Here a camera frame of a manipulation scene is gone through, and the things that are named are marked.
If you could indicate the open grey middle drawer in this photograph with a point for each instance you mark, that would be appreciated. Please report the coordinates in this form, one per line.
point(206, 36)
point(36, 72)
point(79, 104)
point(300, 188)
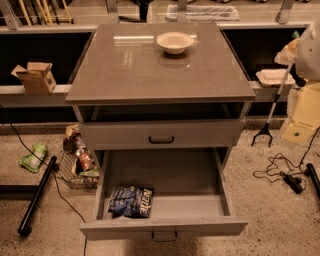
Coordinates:
point(190, 196)

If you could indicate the wire basket with snacks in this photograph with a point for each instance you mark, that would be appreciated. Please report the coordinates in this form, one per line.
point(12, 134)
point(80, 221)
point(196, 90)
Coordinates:
point(77, 167)

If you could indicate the black right stand leg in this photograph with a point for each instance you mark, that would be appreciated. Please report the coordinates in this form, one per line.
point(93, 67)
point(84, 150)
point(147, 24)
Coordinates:
point(311, 172)

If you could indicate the reacher grabber tool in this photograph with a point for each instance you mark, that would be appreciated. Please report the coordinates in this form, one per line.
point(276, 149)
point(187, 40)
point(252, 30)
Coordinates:
point(276, 100)

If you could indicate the white paper bowl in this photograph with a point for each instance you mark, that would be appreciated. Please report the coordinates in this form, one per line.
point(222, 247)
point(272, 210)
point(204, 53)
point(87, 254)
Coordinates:
point(174, 42)

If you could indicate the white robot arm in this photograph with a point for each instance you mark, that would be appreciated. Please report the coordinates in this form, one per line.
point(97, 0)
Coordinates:
point(304, 105)

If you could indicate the closed grey upper drawer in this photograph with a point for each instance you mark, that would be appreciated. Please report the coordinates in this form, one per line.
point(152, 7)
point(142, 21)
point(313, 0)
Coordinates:
point(153, 135)

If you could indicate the black power adapter with cable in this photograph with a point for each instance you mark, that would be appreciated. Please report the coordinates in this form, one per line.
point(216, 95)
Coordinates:
point(280, 168)

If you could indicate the grey drawer cabinet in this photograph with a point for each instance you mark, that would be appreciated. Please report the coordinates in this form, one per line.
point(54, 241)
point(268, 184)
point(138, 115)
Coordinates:
point(126, 77)

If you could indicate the brown cardboard box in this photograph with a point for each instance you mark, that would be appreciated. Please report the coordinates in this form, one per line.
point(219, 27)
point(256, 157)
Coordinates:
point(37, 77)

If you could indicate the green snack bag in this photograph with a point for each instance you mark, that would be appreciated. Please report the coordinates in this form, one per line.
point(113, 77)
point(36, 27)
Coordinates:
point(33, 161)

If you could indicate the white takeout container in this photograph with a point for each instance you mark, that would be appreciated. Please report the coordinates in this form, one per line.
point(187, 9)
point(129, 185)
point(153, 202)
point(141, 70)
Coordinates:
point(271, 77)

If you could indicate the blue chip bag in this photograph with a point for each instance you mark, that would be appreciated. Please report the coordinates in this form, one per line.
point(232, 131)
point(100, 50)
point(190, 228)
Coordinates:
point(131, 202)

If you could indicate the black metal stand leg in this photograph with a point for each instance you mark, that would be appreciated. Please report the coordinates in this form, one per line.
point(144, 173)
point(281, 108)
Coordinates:
point(24, 228)

